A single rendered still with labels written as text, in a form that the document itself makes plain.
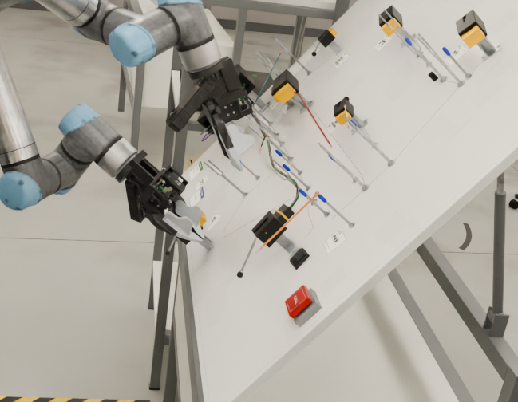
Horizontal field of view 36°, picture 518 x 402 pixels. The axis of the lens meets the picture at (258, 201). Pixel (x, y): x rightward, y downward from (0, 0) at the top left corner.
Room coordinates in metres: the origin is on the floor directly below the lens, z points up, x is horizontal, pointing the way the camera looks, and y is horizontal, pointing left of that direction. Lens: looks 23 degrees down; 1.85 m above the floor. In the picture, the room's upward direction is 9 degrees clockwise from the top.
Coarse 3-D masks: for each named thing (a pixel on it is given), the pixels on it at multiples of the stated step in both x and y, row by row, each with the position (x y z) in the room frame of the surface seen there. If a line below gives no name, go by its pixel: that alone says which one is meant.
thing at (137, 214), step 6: (126, 180) 1.46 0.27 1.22; (126, 186) 1.46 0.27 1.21; (132, 186) 1.46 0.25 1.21; (126, 192) 1.47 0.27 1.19; (132, 192) 1.46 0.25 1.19; (132, 198) 1.47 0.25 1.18; (132, 204) 1.48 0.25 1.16; (138, 204) 1.48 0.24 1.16; (132, 210) 1.48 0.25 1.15; (138, 210) 1.48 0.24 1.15; (132, 216) 1.49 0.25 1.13; (138, 216) 1.48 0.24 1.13
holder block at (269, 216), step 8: (264, 216) 1.51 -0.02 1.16; (272, 216) 1.49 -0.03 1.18; (256, 224) 1.51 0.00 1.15; (264, 224) 1.48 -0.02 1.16; (272, 224) 1.48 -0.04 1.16; (280, 224) 1.48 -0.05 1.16; (256, 232) 1.48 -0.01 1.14; (264, 232) 1.47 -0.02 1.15; (272, 232) 1.48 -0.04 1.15; (280, 232) 1.48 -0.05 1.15; (264, 240) 1.47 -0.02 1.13; (272, 240) 1.47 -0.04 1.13
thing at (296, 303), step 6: (300, 288) 1.30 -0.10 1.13; (306, 288) 1.30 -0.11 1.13; (294, 294) 1.30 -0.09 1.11; (300, 294) 1.28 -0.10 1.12; (306, 294) 1.27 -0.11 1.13; (288, 300) 1.29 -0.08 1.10; (294, 300) 1.28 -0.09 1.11; (300, 300) 1.27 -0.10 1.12; (306, 300) 1.26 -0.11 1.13; (288, 306) 1.28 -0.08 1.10; (294, 306) 1.26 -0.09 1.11; (300, 306) 1.26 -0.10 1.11; (306, 306) 1.27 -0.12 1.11; (288, 312) 1.26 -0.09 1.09; (294, 312) 1.25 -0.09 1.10; (300, 312) 1.27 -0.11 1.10
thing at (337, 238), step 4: (340, 228) 1.44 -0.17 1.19; (336, 232) 1.44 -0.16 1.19; (340, 232) 1.43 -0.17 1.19; (332, 236) 1.44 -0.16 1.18; (336, 236) 1.43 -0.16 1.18; (340, 236) 1.42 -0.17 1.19; (344, 236) 1.41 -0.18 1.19; (328, 240) 1.44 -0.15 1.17; (332, 240) 1.43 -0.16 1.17; (336, 240) 1.42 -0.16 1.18; (340, 240) 1.41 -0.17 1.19; (344, 240) 1.40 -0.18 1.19; (324, 244) 1.43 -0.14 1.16; (328, 244) 1.42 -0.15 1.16; (332, 244) 1.41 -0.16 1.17; (336, 244) 1.41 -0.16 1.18; (328, 248) 1.41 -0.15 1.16; (332, 248) 1.40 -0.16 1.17; (328, 252) 1.40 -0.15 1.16
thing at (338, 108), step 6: (342, 102) 1.74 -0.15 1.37; (348, 102) 1.75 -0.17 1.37; (336, 108) 1.74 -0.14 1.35; (342, 108) 1.72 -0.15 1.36; (348, 108) 1.72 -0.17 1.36; (336, 114) 1.72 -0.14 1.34; (354, 114) 1.75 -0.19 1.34; (354, 120) 1.75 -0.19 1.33; (360, 120) 1.75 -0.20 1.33; (366, 120) 1.74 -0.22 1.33; (360, 126) 1.74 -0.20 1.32; (354, 132) 1.74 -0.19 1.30
